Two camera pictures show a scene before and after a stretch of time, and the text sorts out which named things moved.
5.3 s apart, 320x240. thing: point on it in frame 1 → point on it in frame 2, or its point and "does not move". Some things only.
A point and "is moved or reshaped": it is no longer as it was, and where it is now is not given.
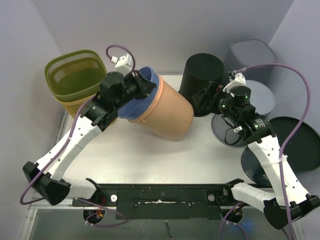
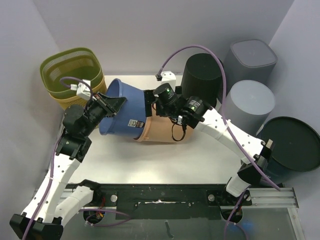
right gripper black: x=208 y=93 → x=149 y=99
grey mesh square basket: x=242 y=53 does not move
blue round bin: x=137 y=109 is moved or reshaped
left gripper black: x=145 y=88 → x=111 y=107
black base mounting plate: x=170 y=201 does not move
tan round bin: x=168 y=114 is moved or reshaped
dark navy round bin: x=302 y=153 does not move
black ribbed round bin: x=199 y=70 does not move
